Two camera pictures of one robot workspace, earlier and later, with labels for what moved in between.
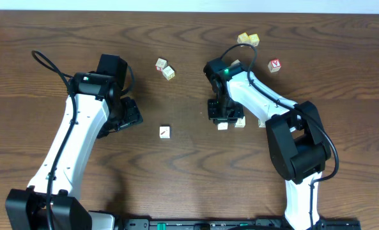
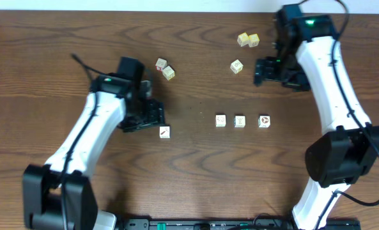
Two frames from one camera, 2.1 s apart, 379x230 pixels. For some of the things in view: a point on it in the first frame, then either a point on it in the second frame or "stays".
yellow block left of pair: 243,38 stays
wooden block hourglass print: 240,122 stays
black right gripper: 214,114 -> 300,83
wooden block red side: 160,64 stays
